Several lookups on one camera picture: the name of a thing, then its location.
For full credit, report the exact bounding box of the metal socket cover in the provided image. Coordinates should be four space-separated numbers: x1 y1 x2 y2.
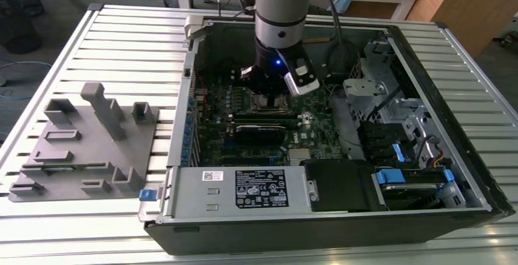
249 90 293 113

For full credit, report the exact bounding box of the CPU socket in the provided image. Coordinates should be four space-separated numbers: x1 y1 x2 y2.
247 90 295 115

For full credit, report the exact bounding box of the green RAM stick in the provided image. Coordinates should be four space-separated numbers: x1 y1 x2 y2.
21 162 108 175
233 112 299 119

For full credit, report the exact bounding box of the black graphics card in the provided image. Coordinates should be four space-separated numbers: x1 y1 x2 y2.
233 124 287 149

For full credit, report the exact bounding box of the green motherboard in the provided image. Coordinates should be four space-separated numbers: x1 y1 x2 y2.
188 70 352 167

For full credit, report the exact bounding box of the silver finned heatsink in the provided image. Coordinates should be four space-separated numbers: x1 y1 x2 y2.
287 148 311 160

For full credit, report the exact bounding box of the silver metal drive cage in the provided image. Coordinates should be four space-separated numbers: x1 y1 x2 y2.
341 41 450 169

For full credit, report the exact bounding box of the grey plastic case latch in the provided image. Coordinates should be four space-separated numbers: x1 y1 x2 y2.
181 15 205 40

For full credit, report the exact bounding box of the black rating label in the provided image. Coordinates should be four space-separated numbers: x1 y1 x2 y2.
233 169 291 208

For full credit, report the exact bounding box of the blue plastic drive tab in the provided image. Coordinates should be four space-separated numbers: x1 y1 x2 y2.
389 143 405 161

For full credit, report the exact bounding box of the hard disk in blue carrier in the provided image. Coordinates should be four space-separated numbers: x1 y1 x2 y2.
371 168 456 210

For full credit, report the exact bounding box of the silver power supply unit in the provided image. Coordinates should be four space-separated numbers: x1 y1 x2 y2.
158 165 315 219

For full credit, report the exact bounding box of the black PC case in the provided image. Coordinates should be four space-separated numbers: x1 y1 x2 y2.
136 15 516 257

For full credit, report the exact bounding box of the grey parts rack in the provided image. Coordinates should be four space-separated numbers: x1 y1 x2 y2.
6 82 161 203

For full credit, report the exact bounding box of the wooden cabinet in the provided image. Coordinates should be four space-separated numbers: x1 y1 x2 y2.
408 0 518 56

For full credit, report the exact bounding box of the wheeled chair base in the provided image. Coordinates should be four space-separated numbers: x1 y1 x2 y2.
500 13 518 47

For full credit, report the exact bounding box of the black office chair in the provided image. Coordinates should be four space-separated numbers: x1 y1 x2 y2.
0 0 45 55

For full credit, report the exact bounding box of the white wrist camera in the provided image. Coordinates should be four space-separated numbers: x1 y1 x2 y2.
283 57 321 96

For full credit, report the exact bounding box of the black camera cable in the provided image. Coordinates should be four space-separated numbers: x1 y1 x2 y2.
319 0 344 75

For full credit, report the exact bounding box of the black disk bay bracket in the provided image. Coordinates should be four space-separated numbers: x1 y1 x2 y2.
359 122 409 159

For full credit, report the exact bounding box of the coloured wire bundle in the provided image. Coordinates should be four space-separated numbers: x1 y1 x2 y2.
428 152 446 169

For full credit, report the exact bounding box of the blue cable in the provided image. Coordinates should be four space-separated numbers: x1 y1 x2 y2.
0 61 53 99

